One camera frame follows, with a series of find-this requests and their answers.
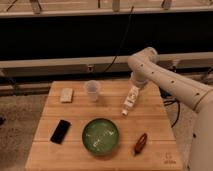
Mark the white plastic bottle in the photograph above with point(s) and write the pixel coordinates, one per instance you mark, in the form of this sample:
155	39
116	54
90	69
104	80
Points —
130	100

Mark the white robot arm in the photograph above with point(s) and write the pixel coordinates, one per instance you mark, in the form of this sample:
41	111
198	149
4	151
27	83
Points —
197	96

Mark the green ceramic bowl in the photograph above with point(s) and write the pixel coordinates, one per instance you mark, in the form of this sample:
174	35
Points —
100	137

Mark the clear plastic cup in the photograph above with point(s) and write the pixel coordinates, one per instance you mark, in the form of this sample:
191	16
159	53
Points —
92	89

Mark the wooden table board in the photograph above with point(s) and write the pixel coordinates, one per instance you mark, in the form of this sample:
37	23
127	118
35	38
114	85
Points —
148	116

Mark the black smartphone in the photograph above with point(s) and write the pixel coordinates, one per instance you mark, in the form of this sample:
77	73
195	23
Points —
60	132

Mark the red brown oblong object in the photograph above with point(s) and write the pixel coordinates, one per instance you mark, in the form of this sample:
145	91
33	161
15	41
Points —
140	144

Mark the white horizontal rail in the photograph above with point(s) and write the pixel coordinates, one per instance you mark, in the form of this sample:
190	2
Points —
62	66

